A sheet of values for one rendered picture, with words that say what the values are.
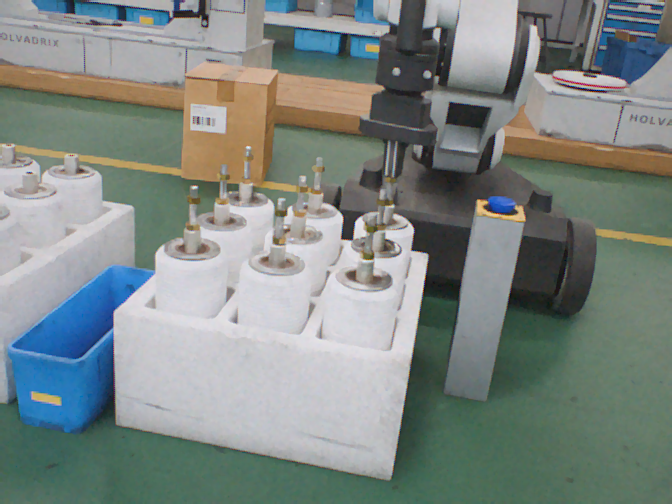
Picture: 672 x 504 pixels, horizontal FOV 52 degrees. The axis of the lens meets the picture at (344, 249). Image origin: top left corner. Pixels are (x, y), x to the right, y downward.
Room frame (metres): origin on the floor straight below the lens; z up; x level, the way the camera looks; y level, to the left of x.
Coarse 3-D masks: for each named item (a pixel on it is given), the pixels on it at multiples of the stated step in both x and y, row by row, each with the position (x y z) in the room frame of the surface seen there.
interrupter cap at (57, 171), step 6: (54, 168) 1.14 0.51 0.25; (60, 168) 1.14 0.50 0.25; (84, 168) 1.16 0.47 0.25; (90, 168) 1.16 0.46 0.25; (54, 174) 1.10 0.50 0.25; (60, 174) 1.11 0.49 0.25; (66, 174) 1.12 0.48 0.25; (78, 174) 1.13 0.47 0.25; (84, 174) 1.12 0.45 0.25; (90, 174) 1.13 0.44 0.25
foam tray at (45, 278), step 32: (96, 224) 1.09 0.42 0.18; (128, 224) 1.17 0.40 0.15; (32, 256) 0.94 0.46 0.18; (64, 256) 0.97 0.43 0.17; (96, 256) 1.06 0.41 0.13; (128, 256) 1.17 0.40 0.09; (0, 288) 0.82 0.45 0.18; (32, 288) 0.89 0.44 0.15; (64, 288) 0.96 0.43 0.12; (0, 320) 0.82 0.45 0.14; (32, 320) 0.88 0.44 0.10; (0, 352) 0.81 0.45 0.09; (0, 384) 0.82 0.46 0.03
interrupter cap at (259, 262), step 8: (256, 256) 0.86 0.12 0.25; (264, 256) 0.86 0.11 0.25; (288, 256) 0.87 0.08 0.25; (296, 256) 0.87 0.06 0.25; (256, 264) 0.83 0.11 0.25; (264, 264) 0.84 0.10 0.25; (288, 264) 0.85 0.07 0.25; (296, 264) 0.85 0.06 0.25; (304, 264) 0.85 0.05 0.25; (264, 272) 0.81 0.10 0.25; (272, 272) 0.81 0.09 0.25; (280, 272) 0.81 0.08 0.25; (288, 272) 0.82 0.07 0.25; (296, 272) 0.82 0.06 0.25
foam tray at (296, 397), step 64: (128, 320) 0.79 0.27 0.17; (192, 320) 0.80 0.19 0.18; (320, 320) 0.84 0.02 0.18; (128, 384) 0.79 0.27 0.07; (192, 384) 0.78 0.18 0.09; (256, 384) 0.77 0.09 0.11; (320, 384) 0.76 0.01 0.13; (384, 384) 0.75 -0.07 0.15; (256, 448) 0.77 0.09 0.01; (320, 448) 0.76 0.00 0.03; (384, 448) 0.75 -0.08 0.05
